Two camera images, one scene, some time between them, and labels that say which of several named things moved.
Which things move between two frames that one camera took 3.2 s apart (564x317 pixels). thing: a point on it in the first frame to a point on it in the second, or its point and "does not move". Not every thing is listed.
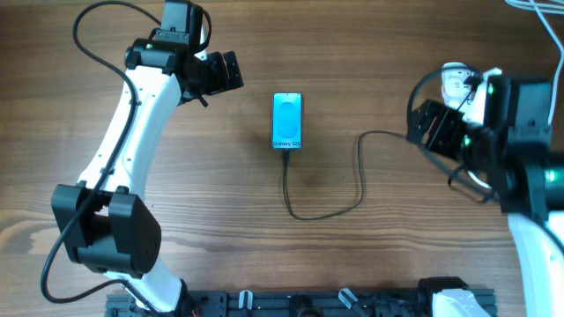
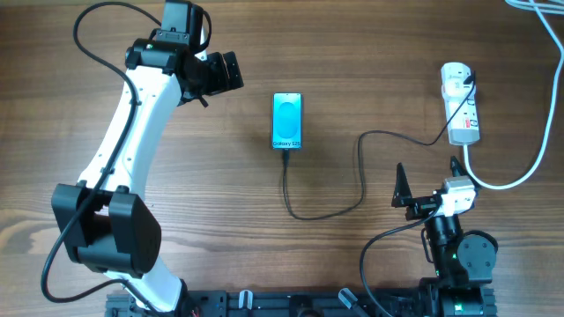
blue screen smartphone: (286, 121) does not move
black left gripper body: (214, 78) does not move
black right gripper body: (448, 134) to (426, 206)
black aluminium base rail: (282, 303) does not move
